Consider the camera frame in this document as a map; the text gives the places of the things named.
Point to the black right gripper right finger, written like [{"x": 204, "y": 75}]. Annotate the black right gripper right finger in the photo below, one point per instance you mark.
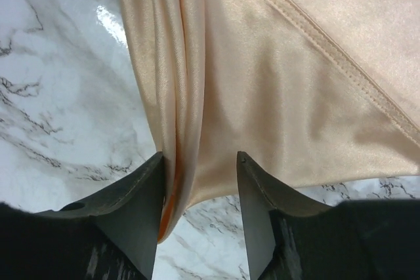
[{"x": 291, "y": 236}]

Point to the peach cloth napkin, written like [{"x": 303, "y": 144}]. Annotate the peach cloth napkin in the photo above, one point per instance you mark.
[{"x": 316, "y": 91}]

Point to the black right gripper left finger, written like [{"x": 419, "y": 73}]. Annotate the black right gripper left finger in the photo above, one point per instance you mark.
[{"x": 111, "y": 234}]

